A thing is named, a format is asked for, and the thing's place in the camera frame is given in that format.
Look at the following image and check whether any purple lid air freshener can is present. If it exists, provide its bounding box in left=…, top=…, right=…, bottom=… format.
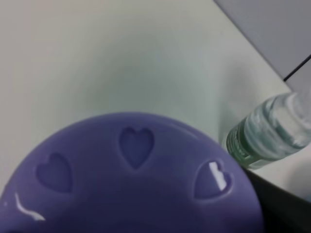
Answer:
left=0, top=113, right=264, bottom=233

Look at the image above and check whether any clear water bottle green label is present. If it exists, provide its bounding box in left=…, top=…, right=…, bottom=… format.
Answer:
left=225, top=89, right=311, bottom=170

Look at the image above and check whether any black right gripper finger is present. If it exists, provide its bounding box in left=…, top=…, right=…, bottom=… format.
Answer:
left=244, top=169, right=311, bottom=233

